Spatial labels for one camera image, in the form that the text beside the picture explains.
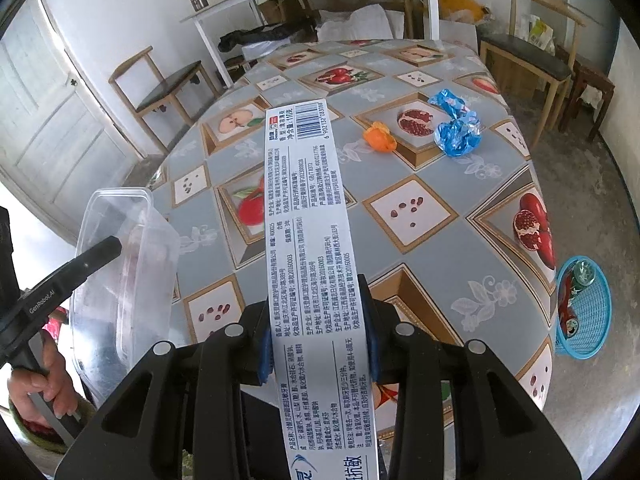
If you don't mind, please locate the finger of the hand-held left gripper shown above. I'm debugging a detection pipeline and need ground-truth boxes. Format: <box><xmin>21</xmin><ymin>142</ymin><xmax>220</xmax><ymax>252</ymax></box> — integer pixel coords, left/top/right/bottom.
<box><xmin>45</xmin><ymin>236</ymin><xmax>123</xmax><ymax>302</ymax></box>

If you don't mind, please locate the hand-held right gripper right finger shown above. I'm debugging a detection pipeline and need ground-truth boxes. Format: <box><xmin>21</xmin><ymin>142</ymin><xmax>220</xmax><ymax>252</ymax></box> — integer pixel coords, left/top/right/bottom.
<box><xmin>362</xmin><ymin>272</ymin><xmax>576</xmax><ymax>480</ymax></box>

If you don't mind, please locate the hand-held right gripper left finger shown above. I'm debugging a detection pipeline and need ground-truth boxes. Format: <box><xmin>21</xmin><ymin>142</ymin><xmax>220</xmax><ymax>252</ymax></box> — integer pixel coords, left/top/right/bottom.
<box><xmin>54</xmin><ymin>300</ymin><xmax>275</xmax><ymax>480</ymax></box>

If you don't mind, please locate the clear plastic container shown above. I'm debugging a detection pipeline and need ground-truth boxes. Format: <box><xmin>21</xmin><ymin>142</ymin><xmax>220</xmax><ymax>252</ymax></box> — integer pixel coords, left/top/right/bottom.
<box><xmin>70</xmin><ymin>187</ymin><xmax>182</xmax><ymax>408</ymax></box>

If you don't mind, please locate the white toothpaste box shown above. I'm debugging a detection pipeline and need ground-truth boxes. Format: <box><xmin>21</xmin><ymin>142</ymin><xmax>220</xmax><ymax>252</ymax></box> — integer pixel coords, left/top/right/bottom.
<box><xmin>262</xmin><ymin>100</ymin><xmax>388</xmax><ymax>480</ymax></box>

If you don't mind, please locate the red snack bag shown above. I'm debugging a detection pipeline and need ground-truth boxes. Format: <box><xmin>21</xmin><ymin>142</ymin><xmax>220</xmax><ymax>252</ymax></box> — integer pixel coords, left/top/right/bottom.
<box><xmin>557</xmin><ymin>277</ymin><xmax>581</xmax><ymax>343</ymax></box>

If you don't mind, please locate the green plastic bottle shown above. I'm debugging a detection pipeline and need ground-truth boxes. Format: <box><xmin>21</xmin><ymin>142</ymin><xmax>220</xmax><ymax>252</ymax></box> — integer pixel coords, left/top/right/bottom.
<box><xmin>572</xmin><ymin>261</ymin><xmax>596</xmax><ymax>288</ymax></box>

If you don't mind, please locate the blue plastic basket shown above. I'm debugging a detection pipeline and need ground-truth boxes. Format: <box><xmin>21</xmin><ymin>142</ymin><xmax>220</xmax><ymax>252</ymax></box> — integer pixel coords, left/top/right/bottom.
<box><xmin>554</xmin><ymin>256</ymin><xmax>613</xmax><ymax>361</ymax></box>

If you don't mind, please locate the person's left hand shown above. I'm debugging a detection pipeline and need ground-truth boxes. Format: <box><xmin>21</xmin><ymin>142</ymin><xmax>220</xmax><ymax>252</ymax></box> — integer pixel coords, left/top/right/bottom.
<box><xmin>7</xmin><ymin>342</ymin><xmax>81</xmax><ymax>428</ymax></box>

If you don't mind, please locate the fruit print tablecloth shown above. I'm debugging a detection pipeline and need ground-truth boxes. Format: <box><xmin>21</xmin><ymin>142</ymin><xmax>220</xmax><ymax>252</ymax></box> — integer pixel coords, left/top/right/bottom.
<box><xmin>150</xmin><ymin>39</ymin><xmax>558</xmax><ymax>441</ymax></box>

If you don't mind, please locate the white panel door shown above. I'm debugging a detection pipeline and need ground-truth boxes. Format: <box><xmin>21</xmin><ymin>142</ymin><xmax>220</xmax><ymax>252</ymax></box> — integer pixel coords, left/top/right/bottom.
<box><xmin>0</xmin><ymin>0</ymin><xmax>151</xmax><ymax>196</ymax></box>

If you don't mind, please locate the wooden chair dark seat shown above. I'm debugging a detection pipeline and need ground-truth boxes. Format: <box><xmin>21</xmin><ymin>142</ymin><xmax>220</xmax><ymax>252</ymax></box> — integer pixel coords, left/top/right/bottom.
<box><xmin>109</xmin><ymin>46</ymin><xmax>218</xmax><ymax>155</ymax></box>
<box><xmin>479</xmin><ymin>0</ymin><xmax>587</xmax><ymax>147</ymax></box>

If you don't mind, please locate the orange peel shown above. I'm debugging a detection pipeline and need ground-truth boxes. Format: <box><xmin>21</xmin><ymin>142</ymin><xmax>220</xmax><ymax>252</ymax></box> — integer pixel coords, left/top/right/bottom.
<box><xmin>362</xmin><ymin>121</ymin><xmax>398</xmax><ymax>151</ymax></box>

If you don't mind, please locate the blue foil wrapper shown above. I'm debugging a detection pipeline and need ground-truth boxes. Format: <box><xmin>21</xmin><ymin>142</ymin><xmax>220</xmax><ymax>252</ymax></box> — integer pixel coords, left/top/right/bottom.
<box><xmin>427</xmin><ymin>88</ymin><xmax>484</xmax><ymax>157</ymax></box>

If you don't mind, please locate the black cloth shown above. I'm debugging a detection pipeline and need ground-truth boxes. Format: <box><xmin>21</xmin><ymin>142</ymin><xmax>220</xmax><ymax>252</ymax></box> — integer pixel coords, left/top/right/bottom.
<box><xmin>218</xmin><ymin>22</ymin><xmax>321</xmax><ymax>53</ymax></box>

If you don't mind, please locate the cardboard box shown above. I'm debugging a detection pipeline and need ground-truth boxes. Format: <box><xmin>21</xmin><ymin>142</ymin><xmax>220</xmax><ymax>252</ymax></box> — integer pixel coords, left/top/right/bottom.
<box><xmin>257</xmin><ymin>0</ymin><xmax>301</xmax><ymax>23</ymax></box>

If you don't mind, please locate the white sack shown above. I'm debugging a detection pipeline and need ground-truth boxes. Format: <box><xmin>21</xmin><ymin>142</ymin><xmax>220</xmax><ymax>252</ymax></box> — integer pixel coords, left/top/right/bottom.
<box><xmin>317</xmin><ymin>4</ymin><xmax>403</xmax><ymax>43</ymax></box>

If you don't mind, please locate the dark wooden stool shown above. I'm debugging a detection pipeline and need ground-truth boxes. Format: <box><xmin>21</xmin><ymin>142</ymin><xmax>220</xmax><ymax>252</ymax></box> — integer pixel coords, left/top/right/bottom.
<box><xmin>554</xmin><ymin>44</ymin><xmax>617</xmax><ymax>142</ymax></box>

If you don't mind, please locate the white shelf table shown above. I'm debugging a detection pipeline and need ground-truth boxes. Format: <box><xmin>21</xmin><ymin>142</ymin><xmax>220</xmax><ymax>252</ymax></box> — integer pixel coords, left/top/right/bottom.
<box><xmin>180</xmin><ymin>0</ymin><xmax>441</xmax><ymax>88</ymax></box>

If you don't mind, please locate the yellow bag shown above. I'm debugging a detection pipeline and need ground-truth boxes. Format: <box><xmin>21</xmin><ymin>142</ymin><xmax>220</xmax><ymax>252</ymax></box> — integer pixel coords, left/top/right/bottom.
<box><xmin>439</xmin><ymin>0</ymin><xmax>493</xmax><ymax>25</ymax></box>

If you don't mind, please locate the white green bag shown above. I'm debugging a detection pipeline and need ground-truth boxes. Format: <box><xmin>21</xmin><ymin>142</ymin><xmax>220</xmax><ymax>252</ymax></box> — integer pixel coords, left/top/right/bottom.
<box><xmin>520</xmin><ymin>14</ymin><xmax>557</xmax><ymax>53</ymax></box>

